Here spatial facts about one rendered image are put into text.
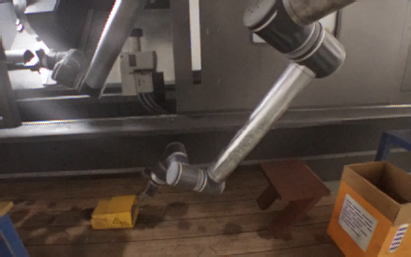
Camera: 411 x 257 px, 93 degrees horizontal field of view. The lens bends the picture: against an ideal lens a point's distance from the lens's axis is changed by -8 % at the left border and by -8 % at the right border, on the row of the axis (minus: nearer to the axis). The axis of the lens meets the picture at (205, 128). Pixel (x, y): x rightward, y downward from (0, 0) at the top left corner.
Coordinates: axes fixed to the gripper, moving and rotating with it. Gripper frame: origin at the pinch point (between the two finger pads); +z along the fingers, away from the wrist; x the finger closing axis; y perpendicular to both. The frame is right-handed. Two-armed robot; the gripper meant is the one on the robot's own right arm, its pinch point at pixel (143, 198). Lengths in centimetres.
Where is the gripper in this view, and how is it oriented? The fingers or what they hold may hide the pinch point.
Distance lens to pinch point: 129.8
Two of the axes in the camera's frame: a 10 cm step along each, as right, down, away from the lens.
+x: -0.7, -3.6, 9.3
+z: -6.0, 7.6, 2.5
